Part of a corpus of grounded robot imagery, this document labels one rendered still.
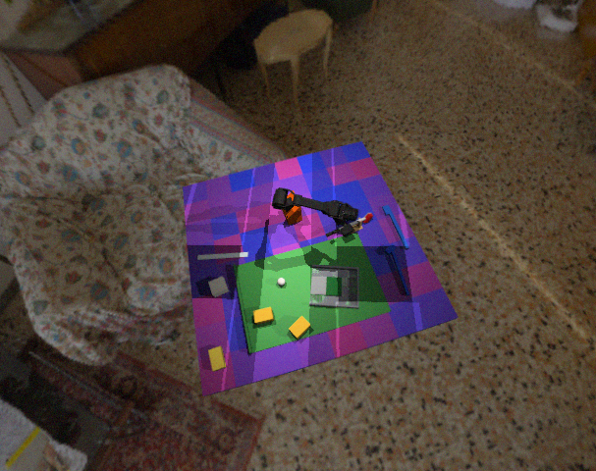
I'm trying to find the pale grey flat bar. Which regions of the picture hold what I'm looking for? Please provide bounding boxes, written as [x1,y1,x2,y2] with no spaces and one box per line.
[197,252,248,260]

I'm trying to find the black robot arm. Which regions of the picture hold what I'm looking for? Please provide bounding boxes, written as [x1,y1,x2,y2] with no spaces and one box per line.
[272,187,358,221]

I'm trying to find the red putter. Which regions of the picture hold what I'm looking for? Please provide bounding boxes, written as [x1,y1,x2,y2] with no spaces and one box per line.
[326,213,373,236]

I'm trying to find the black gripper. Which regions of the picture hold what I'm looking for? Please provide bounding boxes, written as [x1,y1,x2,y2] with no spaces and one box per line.
[333,218,354,236]

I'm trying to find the green flat mat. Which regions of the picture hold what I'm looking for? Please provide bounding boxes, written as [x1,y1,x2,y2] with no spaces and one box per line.
[236,233,391,353]

